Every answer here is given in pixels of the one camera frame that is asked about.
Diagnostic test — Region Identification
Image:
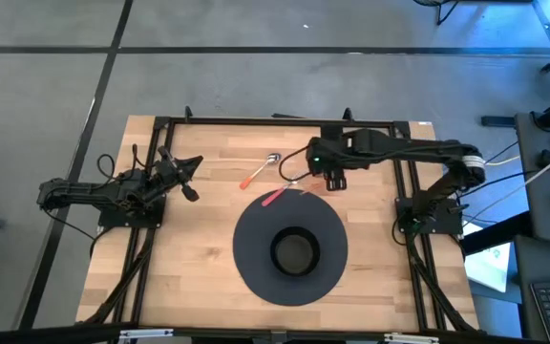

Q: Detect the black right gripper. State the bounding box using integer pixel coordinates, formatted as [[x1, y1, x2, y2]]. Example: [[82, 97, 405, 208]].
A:
[[306, 124, 353, 192]]

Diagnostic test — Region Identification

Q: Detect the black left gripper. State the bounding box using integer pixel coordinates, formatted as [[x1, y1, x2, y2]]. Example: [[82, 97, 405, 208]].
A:
[[148, 145, 204, 203]]

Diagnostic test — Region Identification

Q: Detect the spoon with orange handle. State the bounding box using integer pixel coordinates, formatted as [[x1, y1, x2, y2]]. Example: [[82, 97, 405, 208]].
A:
[[239, 152, 284, 191]]

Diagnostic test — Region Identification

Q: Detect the fork with pink handle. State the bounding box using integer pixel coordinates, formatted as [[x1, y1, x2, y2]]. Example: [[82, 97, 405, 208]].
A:
[[261, 179, 301, 207]]

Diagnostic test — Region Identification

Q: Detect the black bowl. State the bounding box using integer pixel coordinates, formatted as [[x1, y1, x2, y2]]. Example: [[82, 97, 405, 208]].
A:
[[269, 226, 322, 277]]

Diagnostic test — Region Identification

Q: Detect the round dark woven placemat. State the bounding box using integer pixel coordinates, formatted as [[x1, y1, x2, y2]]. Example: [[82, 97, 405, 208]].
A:
[[232, 188, 349, 307]]

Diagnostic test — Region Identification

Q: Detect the black desk support beam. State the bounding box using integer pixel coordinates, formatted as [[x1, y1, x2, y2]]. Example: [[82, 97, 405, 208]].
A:
[[460, 209, 534, 255]]

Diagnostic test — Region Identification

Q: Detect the white sheet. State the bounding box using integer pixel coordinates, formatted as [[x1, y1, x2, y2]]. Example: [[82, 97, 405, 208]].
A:
[[463, 222, 514, 293]]

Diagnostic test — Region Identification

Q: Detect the grey desk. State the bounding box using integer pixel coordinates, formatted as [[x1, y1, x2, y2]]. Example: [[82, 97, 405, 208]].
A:
[[513, 112, 550, 247]]

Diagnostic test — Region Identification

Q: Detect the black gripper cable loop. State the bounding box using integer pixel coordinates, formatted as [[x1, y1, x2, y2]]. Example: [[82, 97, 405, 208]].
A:
[[278, 146, 310, 183]]

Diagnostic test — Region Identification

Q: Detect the black aluminium table frame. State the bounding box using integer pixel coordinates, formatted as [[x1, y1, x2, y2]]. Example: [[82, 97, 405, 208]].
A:
[[78, 105, 481, 335]]

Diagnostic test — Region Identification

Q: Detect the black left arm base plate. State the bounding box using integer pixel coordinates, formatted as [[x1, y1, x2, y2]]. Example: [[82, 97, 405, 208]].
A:
[[97, 193, 167, 229]]

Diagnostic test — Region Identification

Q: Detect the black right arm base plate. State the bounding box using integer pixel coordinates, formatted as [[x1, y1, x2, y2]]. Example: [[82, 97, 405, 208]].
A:
[[395, 196, 465, 235]]

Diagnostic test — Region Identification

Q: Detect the silver frame bracket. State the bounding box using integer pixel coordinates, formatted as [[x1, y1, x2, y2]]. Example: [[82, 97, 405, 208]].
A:
[[383, 333, 441, 344], [118, 328, 175, 341]]

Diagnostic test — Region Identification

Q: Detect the yellow power cable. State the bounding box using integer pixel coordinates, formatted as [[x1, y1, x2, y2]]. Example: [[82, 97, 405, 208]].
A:
[[484, 155, 520, 167]]

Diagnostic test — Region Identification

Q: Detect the black power cable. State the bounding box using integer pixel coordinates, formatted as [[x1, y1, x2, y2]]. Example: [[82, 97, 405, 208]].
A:
[[460, 161, 550, 200]]

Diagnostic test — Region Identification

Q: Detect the white cable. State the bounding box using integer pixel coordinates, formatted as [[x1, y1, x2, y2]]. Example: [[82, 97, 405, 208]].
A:
[[460, 142, 550, 226]]

